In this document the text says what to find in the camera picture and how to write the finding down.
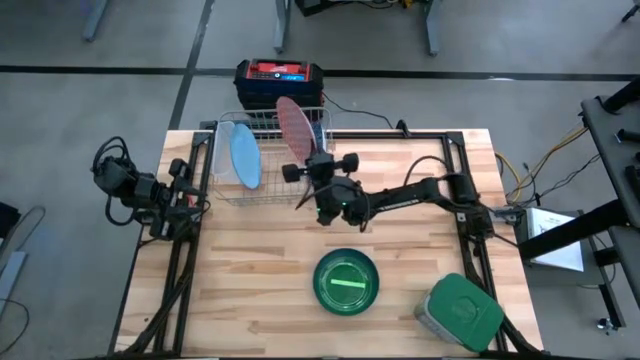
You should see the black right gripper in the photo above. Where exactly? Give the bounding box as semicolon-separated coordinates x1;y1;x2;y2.
281;152;361;189

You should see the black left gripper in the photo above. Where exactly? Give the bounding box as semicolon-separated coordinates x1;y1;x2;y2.
149;158;207;241

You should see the red patterned plate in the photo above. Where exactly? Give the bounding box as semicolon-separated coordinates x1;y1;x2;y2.
275;95;317;164

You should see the light blue patterned plate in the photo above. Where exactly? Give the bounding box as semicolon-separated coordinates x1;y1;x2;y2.
228;122;263;191

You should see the wire dish rack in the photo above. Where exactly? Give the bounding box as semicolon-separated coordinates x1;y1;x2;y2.
211;106;335;208

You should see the green glossy shallow bowl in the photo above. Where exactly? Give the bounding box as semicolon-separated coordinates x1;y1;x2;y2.
312;247;380;317

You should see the red black power station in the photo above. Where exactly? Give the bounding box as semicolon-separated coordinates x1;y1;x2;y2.
233;58;325;115

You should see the black equipment under desk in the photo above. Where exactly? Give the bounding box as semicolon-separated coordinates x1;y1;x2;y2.
294;0;429;16

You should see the blue grey desk leg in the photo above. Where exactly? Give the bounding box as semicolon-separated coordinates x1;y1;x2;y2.
82;0;109;44

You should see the green lidded container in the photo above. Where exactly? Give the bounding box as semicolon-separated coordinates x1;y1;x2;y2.
413;272;505;353

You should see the white paper sheet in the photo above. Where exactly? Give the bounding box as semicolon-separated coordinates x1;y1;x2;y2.
524;207;585;273

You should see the black diagonal support bar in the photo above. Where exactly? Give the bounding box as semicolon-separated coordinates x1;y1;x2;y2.
518;198;630;261

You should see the grey side table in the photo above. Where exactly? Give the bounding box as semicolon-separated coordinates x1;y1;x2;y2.
579;94;640;311

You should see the black furniture leg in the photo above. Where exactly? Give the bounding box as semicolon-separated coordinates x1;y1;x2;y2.
619;0;640;24

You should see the black power cable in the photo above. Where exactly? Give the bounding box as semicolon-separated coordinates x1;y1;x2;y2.
321;91;412;139

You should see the yellow cable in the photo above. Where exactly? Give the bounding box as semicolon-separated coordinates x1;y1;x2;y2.
494;127;589;202

